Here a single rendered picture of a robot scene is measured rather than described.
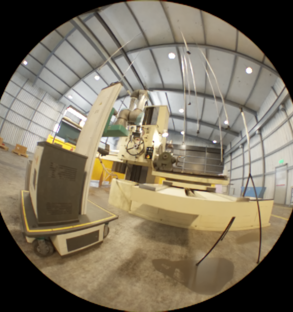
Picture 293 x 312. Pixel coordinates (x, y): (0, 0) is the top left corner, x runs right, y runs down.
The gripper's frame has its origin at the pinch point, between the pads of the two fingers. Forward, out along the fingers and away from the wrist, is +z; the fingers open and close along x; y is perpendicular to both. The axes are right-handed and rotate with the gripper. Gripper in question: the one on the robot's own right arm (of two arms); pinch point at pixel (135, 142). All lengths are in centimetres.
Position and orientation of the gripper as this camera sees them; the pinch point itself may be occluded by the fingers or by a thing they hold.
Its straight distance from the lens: 141.6
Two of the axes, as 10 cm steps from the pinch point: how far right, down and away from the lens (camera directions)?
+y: -3.5, 1.5, -9.2
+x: 9.2, 2.5, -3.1
